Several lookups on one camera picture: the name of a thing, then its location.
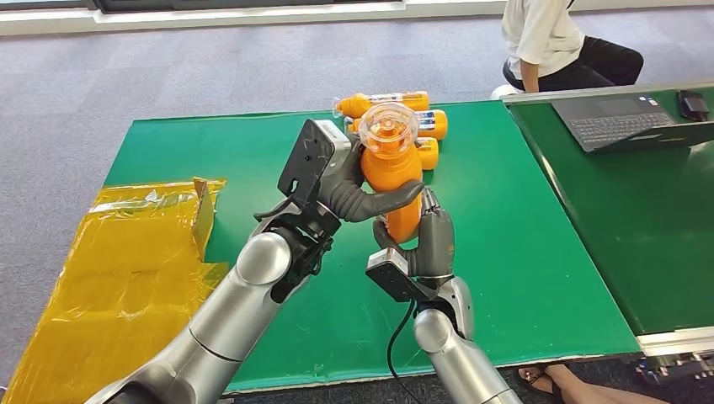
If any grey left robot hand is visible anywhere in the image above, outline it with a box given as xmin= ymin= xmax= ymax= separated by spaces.
xmin=317 ymin=136 xmax=426 ymax=224

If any white stool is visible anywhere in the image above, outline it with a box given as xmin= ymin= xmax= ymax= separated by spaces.
xmin=490 ymin=83 xmax=525 ymax=102

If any black power adapter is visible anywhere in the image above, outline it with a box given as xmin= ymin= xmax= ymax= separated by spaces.
xmin=677 ymin=89 xmax=711 ymax=122

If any black metal table bracket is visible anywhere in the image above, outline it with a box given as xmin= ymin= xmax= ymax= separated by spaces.
xmin=632 ymin=351 xmax=714 ymax=387

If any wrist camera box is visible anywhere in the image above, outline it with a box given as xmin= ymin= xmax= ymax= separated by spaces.
xmin=277 ymin=118 xmax=353 ymax=210
xmin=365 ymin=247 xmax=442 ymax=304

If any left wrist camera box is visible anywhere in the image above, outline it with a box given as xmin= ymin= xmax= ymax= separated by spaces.
xmin=277 ymin=118 xmax=353 ymax=210

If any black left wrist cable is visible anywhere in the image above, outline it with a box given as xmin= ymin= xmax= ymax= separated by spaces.
xmin=253 ymin=198 xmax=296 ymax=222

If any orange detergent bottle blue label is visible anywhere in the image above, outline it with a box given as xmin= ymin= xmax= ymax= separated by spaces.
xmin=344 ymin=109 xmax=449 ymax=141

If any orange detergent bottle clear cap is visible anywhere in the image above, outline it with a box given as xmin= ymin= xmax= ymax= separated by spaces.
xmin=415 ymin=136 xmax=440 ymax=172
xmin=357 ymin=102 xmax=425 ymax=245
xmin=333 ymin=91 xmax=430 ymax=120

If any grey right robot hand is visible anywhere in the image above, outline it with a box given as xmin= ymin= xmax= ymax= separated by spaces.
xmin=372 ymin=186 xmax=456 ymax=280

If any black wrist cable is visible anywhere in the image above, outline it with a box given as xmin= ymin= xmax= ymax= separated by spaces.
xmin=253 ymin=198 xmax=296 ymax=222
xmin=386 ymin=300 xmax=425 ymax=404

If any yellow taped cardboard box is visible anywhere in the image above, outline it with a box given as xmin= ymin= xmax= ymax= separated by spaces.
xmin=4 ymin=178 xmax=230 ymax=404

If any person's foot in sandal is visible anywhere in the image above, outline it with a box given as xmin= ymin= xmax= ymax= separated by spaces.
xmin=517 ymin=363 xmax=665 ymax=404

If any dark grey laptop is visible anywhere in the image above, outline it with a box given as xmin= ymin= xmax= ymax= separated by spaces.
xmin=551 ymin=94 xmax=714 ymax=153

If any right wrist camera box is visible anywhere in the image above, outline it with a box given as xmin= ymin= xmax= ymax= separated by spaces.
xmin=365 ymin=247 xmax=442 ymax=304

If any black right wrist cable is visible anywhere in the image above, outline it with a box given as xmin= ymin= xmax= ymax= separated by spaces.
xmin=386 ymin=300 xmax=425 ymax=404

